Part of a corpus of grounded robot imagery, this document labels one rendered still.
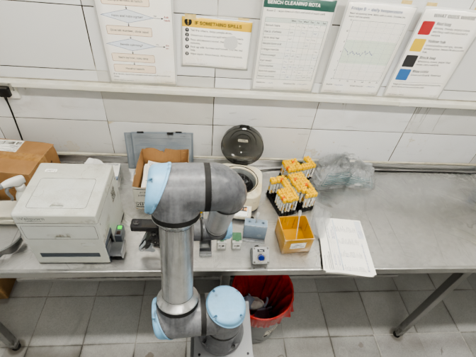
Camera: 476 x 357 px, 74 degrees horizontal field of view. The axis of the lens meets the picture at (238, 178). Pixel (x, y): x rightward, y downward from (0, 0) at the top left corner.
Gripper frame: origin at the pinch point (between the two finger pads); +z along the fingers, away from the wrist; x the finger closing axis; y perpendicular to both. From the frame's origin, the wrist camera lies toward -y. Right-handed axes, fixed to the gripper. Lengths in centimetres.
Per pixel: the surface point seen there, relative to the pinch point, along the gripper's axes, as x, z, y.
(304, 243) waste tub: 0, -37, 59
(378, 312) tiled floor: 11, 7, 173
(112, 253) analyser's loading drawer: -2.0, 5.7, -8.6
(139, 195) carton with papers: 25.2, -2.8, -5.3
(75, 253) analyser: -4.0, 9.7, -21.5
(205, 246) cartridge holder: 2.7, -10.8, 25.1
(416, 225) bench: 16, -62, 117
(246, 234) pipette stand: 7.8, -21.2, 39.8
